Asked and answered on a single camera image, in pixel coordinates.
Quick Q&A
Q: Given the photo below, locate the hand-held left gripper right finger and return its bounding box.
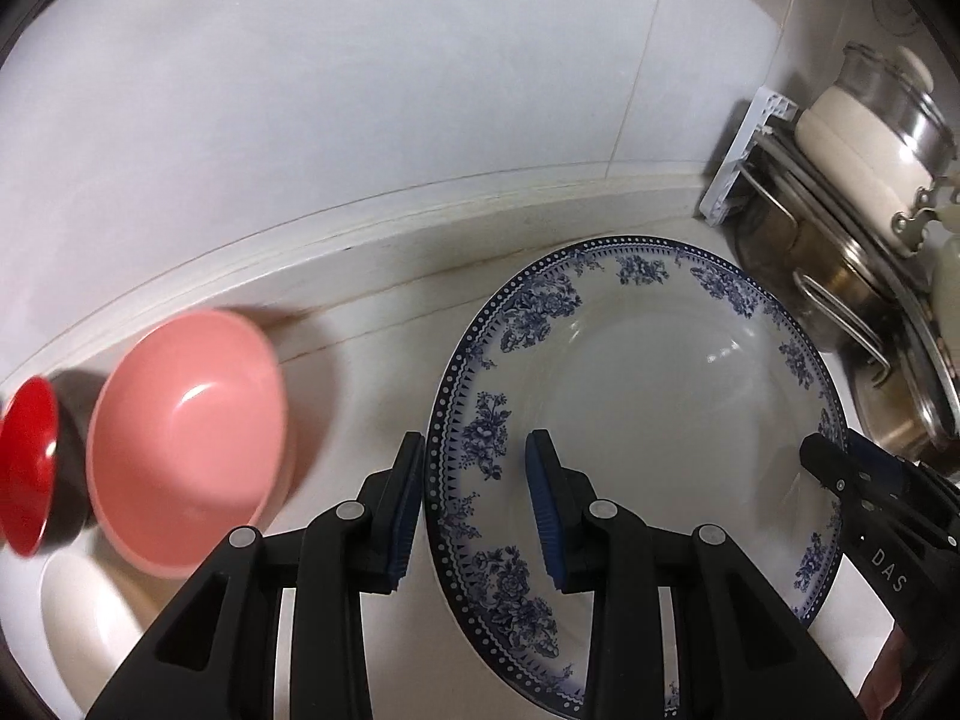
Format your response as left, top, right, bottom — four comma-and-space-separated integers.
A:
525, 430, 856, 720

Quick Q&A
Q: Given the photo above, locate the pink bowl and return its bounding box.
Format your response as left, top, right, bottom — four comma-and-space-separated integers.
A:
85, 307, 292, 580

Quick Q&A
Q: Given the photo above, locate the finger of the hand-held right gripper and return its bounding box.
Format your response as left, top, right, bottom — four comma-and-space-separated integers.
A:
799, 435, 876, 535
847, 431, 932, 497

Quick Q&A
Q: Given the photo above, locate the blue floral plate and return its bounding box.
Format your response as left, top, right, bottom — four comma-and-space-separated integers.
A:
424, 236, 848, 713

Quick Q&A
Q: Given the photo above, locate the red bowl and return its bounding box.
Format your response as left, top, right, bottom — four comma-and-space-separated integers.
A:
0, 371, 98, 557

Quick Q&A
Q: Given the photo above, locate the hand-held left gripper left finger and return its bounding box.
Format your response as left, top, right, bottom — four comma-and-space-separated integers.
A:
86, 431, 426, 720

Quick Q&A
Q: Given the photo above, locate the cream saucepan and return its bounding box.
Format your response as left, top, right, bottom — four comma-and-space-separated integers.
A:
793, 82, 960, 257

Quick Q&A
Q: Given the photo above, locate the cream bowl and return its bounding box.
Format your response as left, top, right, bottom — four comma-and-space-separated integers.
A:
37, 544, 173, 713

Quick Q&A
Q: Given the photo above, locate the deep steel pot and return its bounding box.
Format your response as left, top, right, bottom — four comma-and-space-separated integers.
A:
847, 356, 960, 467

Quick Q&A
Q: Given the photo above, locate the white pot rack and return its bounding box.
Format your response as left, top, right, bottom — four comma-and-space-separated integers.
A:
701, 86, 960, 458

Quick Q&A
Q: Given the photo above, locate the glass pot lid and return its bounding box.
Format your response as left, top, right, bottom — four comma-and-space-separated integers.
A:
836, 41, 955, 166

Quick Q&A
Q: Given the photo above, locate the wide steel pot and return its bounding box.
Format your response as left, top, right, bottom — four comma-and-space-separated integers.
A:
733, 187, 905, 365

